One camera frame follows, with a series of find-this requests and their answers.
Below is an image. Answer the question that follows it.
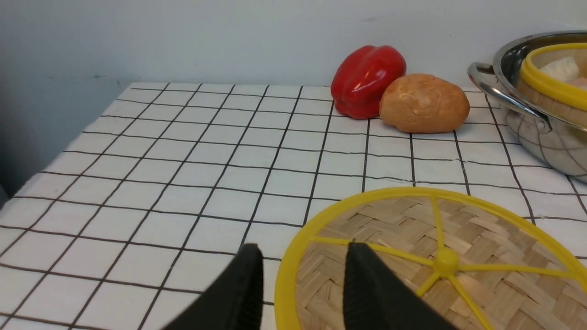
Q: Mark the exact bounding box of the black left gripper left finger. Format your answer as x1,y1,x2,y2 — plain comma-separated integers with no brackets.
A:
164,243,264,330

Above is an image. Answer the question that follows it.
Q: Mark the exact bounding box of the bamboo steamer lid yellow rim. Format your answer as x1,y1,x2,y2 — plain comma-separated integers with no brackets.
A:
274,187,587,330

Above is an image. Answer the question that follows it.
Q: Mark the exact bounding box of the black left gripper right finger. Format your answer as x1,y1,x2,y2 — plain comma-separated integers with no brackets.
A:
343,242,455,330

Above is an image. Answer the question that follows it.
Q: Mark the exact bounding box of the red bell pepper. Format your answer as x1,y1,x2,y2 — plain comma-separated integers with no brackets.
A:
331,45,407,121

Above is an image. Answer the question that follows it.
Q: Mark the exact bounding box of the brown potato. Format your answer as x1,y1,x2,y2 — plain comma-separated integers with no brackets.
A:
379,74,470,134

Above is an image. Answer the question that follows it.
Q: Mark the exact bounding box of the stainless steel two-handled pot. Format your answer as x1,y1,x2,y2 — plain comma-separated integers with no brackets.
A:
467,31,587,182

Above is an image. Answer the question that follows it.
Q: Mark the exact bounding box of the white pleated dumpling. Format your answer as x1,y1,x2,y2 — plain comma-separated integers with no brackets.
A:
540,56,580,83

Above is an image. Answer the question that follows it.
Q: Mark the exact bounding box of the bamboo steamer basket yellow rim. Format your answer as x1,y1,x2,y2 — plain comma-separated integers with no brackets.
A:
516,43,587,129

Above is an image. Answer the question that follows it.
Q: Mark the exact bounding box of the white checkered tablecloth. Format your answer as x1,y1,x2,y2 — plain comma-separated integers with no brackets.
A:
1,83,586,330

